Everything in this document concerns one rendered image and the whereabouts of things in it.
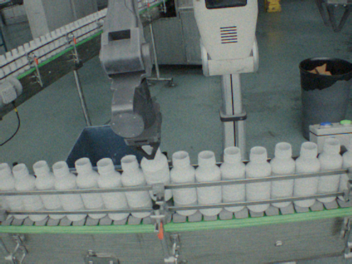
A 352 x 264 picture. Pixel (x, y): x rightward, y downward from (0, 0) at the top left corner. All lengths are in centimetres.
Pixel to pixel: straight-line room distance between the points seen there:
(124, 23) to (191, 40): 390
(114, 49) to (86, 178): 37
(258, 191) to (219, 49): 62
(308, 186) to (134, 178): 41
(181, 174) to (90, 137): 80
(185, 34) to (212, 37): 324
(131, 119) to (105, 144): 97
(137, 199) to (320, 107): 216
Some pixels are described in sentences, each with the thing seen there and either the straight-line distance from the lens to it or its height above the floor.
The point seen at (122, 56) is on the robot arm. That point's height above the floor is 144.
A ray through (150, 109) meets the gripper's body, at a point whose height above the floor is 132.
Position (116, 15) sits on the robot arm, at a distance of 61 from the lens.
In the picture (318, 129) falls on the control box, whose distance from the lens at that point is 96.
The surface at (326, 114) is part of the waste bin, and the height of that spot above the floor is 30.
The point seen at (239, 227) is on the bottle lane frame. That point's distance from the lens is 85.
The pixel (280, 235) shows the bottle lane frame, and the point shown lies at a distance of 90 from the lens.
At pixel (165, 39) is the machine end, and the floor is 47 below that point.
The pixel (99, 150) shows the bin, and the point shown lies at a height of 83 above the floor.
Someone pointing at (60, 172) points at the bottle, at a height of 116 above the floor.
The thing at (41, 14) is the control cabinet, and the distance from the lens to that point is 666.
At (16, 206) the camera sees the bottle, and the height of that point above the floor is 105.
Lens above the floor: 160
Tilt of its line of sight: 29 degrees down
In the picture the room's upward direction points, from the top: 8 degrees counter-clockwise
